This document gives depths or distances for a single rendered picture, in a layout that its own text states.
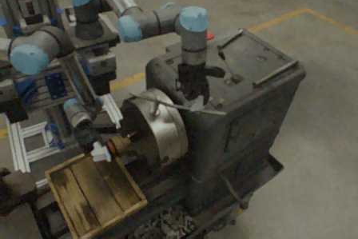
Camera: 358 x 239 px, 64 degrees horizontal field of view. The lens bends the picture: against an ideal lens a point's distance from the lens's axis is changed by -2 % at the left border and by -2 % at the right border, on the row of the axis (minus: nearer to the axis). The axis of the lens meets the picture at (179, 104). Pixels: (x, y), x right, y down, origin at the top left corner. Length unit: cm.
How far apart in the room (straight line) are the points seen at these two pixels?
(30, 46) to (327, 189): 227
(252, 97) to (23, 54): 84
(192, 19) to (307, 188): 198
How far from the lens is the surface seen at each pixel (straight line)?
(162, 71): 122
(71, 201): 130
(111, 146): 112
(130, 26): 84
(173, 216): 158
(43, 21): 164
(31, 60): 114
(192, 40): 82
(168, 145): 108
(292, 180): 254
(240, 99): 112
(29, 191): 122
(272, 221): 232
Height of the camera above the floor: 200
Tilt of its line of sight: 44 degrees down
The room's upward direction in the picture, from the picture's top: 4 degrees clockwise
